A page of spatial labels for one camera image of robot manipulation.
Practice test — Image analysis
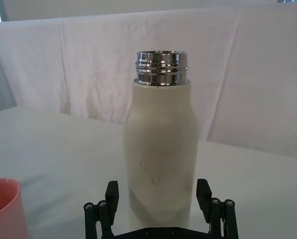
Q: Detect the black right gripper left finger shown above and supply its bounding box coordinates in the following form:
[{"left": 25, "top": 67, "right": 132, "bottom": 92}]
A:
[{"left": 83, "top": 181, "right": 120, "bottom": 239}]

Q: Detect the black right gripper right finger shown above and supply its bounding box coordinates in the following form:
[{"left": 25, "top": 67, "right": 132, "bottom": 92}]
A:
[{"left": 196, "top": 178, "right": 240, "bottom": 239}]

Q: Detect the cream vacuum bottle steel neck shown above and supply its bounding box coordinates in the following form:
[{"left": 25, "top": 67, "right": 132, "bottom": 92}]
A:
[{"left": 123, "top": 50, "right": 201, "bottom": 232}]

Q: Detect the white table cloth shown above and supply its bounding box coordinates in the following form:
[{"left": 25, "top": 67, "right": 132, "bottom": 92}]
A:
[{"left": 0, "top": 106, "right": 297, "bottom": 239}]

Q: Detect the pink plastic cup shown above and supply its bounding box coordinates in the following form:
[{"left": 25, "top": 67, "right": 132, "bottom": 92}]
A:
[{"left": 0, "top": 177, "right": 29, "bottom": 239}]

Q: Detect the white curtain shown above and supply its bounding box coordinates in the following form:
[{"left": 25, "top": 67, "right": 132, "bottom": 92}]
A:
[{"left": 0, "top": 3, "right": 297, "bottom": 160}]

